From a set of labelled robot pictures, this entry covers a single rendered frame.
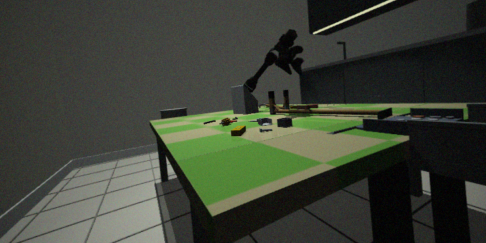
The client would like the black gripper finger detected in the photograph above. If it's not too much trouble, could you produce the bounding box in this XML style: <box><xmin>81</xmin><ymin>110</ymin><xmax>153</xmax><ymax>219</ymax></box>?
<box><xmin>293</xmin><ymin>61</ymin><xmax>303</xmax><ymax>76</ymax></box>
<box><xmin>278</xmin><ymin>59</ymin><xmax>292</xmax><ymax>75</ymax></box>

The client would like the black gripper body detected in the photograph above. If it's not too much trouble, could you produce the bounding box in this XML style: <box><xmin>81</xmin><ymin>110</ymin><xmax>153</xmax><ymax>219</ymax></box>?
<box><xmin>275</xmin><ymin>48</ymin><xmax>304</xmax><ymax>67</ymax></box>

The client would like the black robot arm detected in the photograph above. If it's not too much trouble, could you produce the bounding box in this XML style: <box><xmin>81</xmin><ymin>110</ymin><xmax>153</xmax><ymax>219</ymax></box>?
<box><xmin>244</xmin><ymin>29</ymin><xmax>303</xmax><ymax>93</ymax></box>

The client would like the yellow rectangular block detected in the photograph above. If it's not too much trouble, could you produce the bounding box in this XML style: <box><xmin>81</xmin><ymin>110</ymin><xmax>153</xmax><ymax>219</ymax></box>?
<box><xmin>231</xmin><ymin>126</ymin><xmax>246</xmax><ymax>136</ymax></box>

